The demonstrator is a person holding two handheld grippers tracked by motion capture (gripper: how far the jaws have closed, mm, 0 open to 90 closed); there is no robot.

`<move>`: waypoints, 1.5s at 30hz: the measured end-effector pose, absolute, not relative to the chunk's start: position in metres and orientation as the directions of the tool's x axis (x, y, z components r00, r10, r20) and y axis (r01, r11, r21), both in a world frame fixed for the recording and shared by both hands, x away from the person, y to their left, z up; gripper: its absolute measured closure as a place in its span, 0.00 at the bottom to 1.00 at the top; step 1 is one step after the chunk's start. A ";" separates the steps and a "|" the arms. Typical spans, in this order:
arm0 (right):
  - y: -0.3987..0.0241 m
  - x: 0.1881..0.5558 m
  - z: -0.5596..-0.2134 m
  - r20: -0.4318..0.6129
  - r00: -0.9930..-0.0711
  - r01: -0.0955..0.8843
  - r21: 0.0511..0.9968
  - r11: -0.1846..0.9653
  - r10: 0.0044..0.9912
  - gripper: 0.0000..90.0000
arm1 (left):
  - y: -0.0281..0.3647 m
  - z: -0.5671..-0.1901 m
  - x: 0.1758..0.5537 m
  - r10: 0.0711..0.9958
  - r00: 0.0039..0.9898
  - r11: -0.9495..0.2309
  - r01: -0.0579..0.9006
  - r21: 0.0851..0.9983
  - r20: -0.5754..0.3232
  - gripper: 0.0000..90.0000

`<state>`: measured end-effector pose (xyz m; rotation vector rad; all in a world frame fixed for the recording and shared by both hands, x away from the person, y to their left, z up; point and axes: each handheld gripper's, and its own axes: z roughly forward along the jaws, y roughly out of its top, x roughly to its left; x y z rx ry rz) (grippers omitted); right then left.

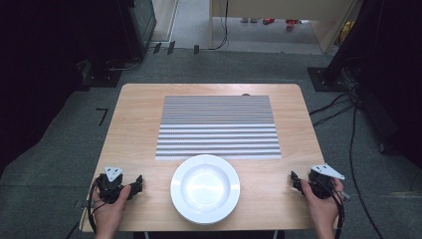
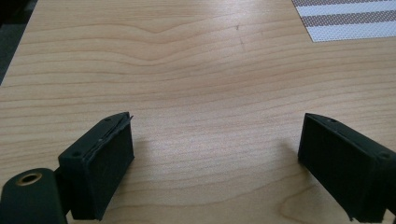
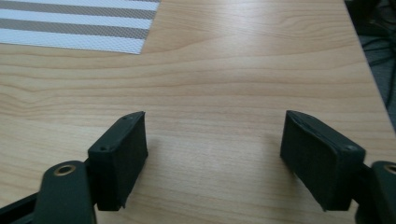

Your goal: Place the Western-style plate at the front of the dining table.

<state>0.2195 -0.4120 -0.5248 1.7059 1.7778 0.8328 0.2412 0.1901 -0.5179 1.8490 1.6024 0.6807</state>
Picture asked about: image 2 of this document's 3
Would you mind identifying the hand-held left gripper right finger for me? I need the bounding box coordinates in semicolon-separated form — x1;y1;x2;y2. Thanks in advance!
297;112;396;224

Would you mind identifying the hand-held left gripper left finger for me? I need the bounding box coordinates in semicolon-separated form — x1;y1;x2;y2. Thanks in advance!
57;111;135;221

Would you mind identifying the striped woven placemat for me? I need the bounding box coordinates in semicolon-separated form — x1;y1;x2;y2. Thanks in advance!
291;0;396;43

